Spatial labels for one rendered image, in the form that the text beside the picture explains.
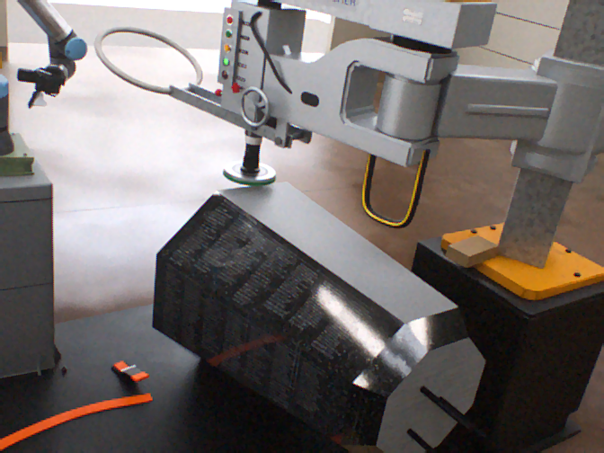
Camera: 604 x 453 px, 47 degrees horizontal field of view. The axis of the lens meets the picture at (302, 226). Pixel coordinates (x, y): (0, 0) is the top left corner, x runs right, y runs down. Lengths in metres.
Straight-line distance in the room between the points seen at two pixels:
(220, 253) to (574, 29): 1.46
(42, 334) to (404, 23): 1.87
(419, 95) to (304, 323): 0.81
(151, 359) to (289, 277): 1.04
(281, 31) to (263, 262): 0.85
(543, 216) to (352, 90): 0.88
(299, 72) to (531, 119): 0.82
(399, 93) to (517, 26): 7.71
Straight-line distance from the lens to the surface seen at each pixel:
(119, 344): 3.27
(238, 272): 2.47
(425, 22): 2.18
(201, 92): 3.08
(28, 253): 2.84
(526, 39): 9.81
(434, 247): 2.85
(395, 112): 2.29
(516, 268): 2.76
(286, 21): 2.64
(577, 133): 2.59
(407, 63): 2.25
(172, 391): 3.01
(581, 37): 2.61
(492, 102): 2.42
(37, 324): 3.01
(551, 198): 2.72
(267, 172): 2.87
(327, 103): 2.44
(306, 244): 2.42
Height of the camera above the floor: 1.90
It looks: 24 degrees down
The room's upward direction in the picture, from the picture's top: 9 degrees clockwise
